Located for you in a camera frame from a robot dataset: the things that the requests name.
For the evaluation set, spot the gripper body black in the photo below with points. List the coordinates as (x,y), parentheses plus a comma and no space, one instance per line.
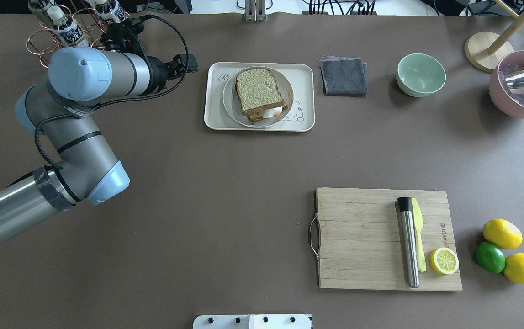
(157,71)

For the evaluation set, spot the white round plate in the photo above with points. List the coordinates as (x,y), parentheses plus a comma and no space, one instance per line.
(233,106)

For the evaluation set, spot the bread slice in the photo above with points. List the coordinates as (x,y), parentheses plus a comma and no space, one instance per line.
(257,91)
(255,118)

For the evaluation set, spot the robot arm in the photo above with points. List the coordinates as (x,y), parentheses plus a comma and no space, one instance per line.
(79,81)

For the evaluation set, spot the cream rabbit tray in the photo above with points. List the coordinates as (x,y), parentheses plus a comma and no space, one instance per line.
(301,117)

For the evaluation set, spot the dark bottle lower left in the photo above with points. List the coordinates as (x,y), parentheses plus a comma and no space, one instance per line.
(110,11)

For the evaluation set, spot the dark bottle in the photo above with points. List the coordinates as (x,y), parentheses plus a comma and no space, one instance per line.
(110,11)
(39,8)
(67,30)

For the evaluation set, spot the dark bottle upper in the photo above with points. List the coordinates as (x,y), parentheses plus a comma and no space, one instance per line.
(67,30)

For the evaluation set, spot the bread slice on plate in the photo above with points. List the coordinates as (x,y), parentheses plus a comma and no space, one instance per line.
(255,118)

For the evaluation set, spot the fried egg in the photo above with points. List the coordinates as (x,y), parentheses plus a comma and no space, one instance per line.
(270,113)

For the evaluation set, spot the dark bottle lower right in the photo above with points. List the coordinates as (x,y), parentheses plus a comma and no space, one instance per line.
(39,8)

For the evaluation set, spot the grey folded cloth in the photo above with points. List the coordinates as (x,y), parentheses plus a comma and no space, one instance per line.
(343,76)

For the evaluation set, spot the mint green bowl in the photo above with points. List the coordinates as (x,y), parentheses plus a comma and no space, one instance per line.
(420,75)

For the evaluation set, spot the yellow plastic knife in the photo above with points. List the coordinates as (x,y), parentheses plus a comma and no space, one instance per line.
(419,225)

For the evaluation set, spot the half lemon slice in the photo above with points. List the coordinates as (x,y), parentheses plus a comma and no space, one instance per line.
(444,261)

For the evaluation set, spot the yellow lemon upper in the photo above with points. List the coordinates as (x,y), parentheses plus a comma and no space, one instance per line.
(502,233)

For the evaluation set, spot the green lime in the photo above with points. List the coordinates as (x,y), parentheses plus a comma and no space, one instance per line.
(490,257)

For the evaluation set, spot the copper wire bottle rack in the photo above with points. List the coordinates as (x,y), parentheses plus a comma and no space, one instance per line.
(88,19)

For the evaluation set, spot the aluminium frame post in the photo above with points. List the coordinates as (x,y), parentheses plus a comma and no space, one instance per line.
(255,10)

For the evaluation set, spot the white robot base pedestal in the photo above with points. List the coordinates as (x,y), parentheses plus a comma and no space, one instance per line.
(254,321)

